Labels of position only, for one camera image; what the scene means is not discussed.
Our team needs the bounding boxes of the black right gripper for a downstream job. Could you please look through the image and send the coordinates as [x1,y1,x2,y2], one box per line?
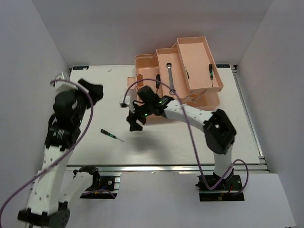
[127,101,153,132]

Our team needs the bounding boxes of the silver ratchet wrench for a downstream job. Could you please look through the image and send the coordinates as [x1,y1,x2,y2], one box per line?
[166,62,176,95]

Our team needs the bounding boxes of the large green-handled screwdriver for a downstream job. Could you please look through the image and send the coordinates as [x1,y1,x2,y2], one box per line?
[155,74,161,90]

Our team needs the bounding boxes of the pink plastic toolbox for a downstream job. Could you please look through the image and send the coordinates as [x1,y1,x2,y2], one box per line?
[127,37,224,111]

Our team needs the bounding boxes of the small green-black screwdriver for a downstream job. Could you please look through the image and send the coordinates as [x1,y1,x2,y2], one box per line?
[209,64,213,87]

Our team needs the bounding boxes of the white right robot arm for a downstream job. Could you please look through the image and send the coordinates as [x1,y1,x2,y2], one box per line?
[120,86,237,190]

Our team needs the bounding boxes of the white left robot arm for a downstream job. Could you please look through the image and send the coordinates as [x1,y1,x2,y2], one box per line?
[18,79,104,228]

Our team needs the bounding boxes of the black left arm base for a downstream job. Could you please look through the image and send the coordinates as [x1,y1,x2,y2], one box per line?
[73,166,120,199]

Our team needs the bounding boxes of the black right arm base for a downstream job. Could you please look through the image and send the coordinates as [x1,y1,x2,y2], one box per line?
[195,174,245,202]

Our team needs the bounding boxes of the blue label sticker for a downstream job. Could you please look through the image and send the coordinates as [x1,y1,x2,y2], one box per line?
[72,66,89,70]

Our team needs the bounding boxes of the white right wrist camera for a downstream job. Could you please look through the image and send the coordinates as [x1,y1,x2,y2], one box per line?
[119,95,131,108]

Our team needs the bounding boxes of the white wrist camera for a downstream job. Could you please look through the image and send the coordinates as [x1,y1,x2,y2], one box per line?
[52,71,76,93]
[119,95,131,108]

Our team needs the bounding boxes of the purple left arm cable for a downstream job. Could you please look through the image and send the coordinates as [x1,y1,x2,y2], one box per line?
[0,79,95,216]

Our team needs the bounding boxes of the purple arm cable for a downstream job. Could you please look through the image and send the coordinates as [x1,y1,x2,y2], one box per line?
[0,79,95,216]
[124,78,249,190]

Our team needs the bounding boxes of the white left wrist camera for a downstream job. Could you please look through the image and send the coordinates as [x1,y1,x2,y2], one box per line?
[52,71,76,93]

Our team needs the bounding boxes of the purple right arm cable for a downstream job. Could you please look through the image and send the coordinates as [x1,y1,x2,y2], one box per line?
[124,78,249,190]

